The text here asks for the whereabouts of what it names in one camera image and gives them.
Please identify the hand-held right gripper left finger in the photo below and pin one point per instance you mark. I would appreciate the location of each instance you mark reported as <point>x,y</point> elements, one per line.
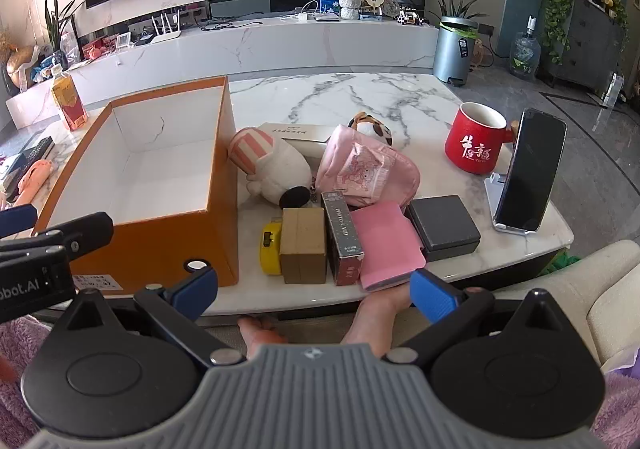
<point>195,291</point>

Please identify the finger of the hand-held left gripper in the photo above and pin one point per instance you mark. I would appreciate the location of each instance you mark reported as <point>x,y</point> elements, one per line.
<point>17,221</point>
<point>85,229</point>

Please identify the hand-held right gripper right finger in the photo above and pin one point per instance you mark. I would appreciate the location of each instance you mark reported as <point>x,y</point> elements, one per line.
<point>432,296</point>

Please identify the orange cardboard box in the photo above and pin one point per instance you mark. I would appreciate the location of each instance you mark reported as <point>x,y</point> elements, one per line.
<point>165,239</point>

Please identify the brown cardboard box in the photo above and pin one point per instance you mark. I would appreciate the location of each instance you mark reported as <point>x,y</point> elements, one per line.
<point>302,244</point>

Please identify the pink pouch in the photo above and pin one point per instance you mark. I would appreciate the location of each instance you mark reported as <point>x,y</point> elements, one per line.
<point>360,169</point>

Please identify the white dog plush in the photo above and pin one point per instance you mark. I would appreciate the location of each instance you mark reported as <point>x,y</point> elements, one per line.
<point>280,169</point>

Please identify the white rectangular case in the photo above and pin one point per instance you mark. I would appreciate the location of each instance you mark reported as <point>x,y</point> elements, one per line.
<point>300,131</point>

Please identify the purple fleece blanket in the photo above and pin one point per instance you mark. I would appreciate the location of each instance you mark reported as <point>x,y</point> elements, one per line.
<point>622,404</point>
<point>20,344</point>

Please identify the pink notepad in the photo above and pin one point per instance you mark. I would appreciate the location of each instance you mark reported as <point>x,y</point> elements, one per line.
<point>385,244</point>

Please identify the grey square box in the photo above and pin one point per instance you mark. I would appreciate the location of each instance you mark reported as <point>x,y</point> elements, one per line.
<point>442,224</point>

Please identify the person's left foot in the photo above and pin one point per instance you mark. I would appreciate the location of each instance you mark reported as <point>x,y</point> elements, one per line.
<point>260,331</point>

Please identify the yellow tape measure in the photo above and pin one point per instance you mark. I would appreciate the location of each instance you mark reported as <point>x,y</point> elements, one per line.
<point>270,249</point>

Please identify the dark card box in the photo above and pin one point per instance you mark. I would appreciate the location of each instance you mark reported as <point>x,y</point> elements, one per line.
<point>342,239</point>

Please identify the orange drink bottle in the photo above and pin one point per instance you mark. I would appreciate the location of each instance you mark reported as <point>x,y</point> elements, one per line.
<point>70,101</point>

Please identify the golden vase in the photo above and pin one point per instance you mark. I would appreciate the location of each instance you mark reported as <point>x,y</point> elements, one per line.
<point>22,69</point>

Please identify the red mug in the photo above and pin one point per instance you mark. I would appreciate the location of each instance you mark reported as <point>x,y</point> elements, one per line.
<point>470,144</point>

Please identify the blue snack bag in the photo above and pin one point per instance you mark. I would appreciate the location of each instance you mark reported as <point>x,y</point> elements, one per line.
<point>47,64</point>

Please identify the black smartphone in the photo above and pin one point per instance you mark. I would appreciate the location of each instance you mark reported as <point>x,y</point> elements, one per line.
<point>530,169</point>

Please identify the cream sofa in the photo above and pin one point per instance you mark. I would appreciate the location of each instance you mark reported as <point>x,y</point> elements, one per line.
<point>600,289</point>

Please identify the tiger plush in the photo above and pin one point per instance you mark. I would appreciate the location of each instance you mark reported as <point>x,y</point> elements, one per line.
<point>372,126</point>

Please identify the white desk clock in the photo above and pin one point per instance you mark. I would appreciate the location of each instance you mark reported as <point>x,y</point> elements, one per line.
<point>122,43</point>

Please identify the white router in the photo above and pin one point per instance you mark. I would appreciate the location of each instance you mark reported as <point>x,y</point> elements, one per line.
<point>167,36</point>

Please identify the grey pedal trash can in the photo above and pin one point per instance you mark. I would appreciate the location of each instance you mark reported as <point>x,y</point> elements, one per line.
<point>452,54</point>

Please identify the clear water jug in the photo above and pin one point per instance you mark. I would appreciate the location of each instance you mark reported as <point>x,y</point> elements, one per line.
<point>525,54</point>

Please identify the grey speaker box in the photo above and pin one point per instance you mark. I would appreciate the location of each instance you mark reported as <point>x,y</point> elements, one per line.
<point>240,6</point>

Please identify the black white toy model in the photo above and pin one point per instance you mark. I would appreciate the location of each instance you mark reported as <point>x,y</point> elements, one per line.
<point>412,18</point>

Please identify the white charger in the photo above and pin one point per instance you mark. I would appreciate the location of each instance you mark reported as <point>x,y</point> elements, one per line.
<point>303,17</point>

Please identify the grey sideboard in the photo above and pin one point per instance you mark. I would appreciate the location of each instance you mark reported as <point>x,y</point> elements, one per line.
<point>590,44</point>

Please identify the grey flat device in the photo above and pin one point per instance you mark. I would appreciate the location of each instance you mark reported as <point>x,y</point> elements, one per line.
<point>327,17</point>

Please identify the white woven pot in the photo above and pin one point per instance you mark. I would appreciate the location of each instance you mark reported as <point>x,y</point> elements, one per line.
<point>350,6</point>

